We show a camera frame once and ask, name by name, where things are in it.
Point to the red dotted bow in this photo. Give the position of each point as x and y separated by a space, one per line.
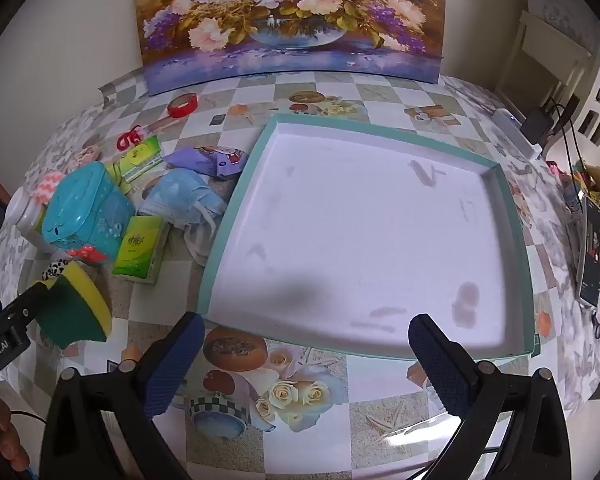
87 253

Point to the blue face mask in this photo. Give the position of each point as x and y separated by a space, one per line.
180 195

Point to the black power adapter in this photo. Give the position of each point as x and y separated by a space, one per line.
536 125

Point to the green yellow sponge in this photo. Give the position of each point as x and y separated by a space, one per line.
80 305

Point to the person's left hand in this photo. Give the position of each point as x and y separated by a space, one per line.
10 440

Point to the smartphone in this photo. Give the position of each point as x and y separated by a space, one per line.
592 255

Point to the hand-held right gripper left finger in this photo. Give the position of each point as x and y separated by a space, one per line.
175 365

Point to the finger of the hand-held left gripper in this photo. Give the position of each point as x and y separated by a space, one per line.
27 307

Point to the red tape roll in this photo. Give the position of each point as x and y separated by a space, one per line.
182 105

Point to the white power strip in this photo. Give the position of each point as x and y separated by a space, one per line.
510 125

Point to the purple baby wipes packet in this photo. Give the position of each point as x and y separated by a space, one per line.
205 160

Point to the teal plastic wipes box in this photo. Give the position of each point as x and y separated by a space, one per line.
87 210

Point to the pink chevron cloth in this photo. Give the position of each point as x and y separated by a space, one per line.
50 185

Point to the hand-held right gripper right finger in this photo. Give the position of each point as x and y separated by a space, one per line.
440 365

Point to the white wooden stool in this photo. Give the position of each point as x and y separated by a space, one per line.
555 45

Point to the flower painting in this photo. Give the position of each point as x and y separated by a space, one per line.
290 10

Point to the teal-rimmed white tray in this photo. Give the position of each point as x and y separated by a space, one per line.
360 240

